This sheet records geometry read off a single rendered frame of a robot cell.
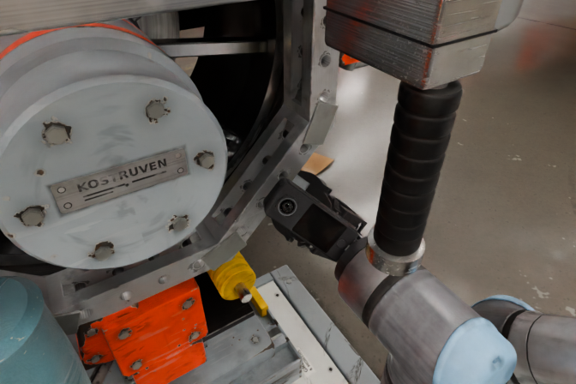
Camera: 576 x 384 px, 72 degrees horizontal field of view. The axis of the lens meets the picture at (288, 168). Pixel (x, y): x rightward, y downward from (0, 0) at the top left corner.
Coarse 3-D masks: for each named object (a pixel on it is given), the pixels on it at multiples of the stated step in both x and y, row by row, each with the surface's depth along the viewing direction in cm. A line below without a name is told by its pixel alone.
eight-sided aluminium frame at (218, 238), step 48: (288, 0) 44; (288, 48) 47; (288, 96) 51; (336, 96) 48; (288, 144) 49; (240, 192) 54; (192, 240) 52; (240, 240) 52; (48, 288) 45; (96, 288) 45; (144, 288) 47
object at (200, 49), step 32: (256, 0) 51; (224, 32) 62; (256, 32) 53; (224, 64) 62; (256, 64) 55; (224, 96) 61; (256, 96) 55; (224, 128) 55; (256, 128) 55; (0, 256) 45; (32, 256) 47
